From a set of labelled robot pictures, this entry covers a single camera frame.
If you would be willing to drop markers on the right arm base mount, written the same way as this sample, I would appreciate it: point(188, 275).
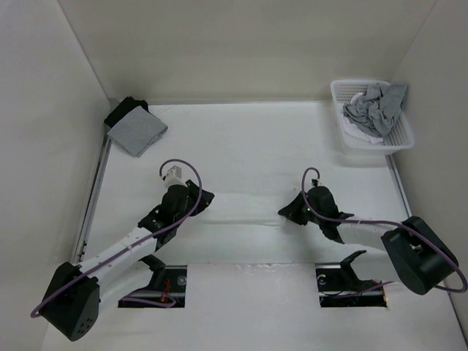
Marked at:
point(339, 286)

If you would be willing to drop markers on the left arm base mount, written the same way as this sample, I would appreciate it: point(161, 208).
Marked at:
point(165, 289)

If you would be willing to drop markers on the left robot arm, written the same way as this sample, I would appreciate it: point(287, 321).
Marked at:
point(75, 293)

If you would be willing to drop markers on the white garment in basket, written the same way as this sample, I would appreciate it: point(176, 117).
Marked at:
point(358, 129)

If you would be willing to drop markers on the grey crumpled tank top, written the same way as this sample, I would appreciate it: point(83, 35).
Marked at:
point(391, 101)

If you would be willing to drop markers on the white plastic basket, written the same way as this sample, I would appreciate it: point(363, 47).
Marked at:
point(400, 137)

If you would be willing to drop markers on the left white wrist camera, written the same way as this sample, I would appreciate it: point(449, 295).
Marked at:
point(173, 177)

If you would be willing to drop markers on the white tank top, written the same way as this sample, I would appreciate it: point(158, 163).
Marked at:
point(242, 209)

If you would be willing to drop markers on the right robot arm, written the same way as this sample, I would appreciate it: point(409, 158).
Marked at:
point(411, 253)

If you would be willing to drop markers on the folded grey tank top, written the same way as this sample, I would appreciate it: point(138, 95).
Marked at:
point(137, 131)

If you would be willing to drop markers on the left metal table rail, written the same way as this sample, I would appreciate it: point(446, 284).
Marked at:
point(84, 228)

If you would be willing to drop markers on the folded black tank top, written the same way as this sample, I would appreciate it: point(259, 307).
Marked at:
point(124, 107)

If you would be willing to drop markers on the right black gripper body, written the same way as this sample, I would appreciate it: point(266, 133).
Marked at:
point(315, 220)

